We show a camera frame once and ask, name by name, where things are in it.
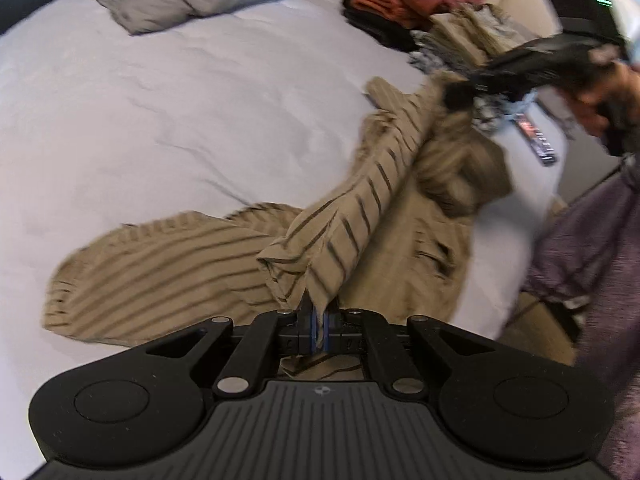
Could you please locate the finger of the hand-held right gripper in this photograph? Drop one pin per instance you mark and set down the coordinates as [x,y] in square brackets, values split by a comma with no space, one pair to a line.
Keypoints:
[459,96]

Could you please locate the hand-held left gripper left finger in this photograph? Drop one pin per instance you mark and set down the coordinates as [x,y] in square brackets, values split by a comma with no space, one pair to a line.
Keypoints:
[312,329]

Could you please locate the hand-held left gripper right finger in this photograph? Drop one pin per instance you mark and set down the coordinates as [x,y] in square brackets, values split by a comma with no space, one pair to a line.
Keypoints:
[326,329]

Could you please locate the tan pinstriped garment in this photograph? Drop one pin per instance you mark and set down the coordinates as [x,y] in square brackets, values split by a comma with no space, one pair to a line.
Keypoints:
[350,210]

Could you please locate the person's right hand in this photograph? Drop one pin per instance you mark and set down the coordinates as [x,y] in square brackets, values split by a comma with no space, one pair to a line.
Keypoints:
[620,85]

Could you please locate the white black patterned cloth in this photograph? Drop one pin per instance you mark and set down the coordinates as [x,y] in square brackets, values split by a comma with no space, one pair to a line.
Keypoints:
[482,112]

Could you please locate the black remote control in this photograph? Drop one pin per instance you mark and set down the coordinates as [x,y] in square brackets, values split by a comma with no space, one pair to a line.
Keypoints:
[536,139]

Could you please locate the black folded garment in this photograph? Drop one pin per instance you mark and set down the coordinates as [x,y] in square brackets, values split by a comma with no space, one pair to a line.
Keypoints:
[380,27]

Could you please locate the person's purple top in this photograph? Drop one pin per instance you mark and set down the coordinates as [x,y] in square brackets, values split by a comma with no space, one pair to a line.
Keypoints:
[595,260]

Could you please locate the white bed sheet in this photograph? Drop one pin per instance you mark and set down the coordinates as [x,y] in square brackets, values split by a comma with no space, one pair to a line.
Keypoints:
[150,110]

